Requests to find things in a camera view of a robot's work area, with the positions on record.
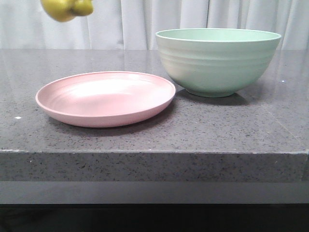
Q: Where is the yellow banana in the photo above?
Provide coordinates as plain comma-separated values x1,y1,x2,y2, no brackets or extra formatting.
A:
41,0,94,22

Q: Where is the pink plate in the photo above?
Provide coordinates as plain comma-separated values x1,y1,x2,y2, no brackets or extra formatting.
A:
36,71,176,128

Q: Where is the green bowl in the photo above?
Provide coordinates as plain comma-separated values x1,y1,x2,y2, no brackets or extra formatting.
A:
155,28,281,97

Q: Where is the pale curtain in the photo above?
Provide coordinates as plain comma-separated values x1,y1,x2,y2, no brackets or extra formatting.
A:
0,0,309,50

